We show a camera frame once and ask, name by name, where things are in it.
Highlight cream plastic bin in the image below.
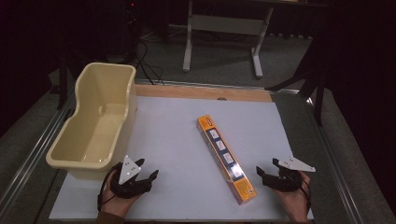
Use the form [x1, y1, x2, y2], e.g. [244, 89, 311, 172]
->
[45, 62, 138, 181]

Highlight white table mat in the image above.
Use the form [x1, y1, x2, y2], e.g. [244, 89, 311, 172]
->
[49, 94, 315, 222]

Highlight long orange box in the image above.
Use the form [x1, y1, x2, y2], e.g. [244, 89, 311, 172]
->
[196, 114, 258, 206]

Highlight person's right hand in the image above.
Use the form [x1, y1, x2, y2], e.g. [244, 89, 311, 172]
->
[274, 171, 312, 223]

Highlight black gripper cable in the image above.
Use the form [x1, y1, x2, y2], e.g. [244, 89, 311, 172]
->
[299, 177, 313, 215]
[96, 161, 123, 213]

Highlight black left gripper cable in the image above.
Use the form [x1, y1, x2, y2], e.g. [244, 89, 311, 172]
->
[96, 161, 123, 213]

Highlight white metal table frame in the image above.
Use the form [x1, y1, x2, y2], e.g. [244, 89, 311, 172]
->
[182, 0, 275, 79]

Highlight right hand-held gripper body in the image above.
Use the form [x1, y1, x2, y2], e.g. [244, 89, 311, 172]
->
[262, 155, 317, 193]

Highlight metal rail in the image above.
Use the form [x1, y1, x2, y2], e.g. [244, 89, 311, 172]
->
[305, 96, 366, 224]
[134, 78, 301, 94]
[0, 91, 77, 214]

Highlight person's left hand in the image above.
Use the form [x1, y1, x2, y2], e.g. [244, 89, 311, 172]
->
[100, 170, 142, 218]

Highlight black stand legs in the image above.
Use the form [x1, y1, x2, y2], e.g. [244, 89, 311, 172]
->
[265, 29, 328, 127]

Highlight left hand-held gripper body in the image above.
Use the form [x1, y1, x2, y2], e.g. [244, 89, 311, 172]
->
[109, 154, 153, 200]

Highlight black floor cables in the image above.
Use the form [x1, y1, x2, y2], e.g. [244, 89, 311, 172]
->
[133, 39, 166, 86]

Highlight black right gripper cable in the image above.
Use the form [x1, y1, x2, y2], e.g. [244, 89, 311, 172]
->
[299, 177, 313, 215]

